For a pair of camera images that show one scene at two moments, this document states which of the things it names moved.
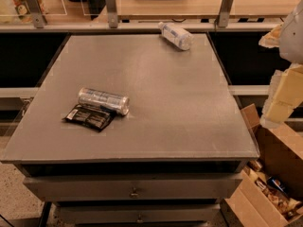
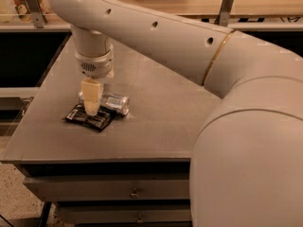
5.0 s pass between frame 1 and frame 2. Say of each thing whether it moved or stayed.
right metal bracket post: stayed
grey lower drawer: stayed
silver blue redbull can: stayed
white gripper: moved
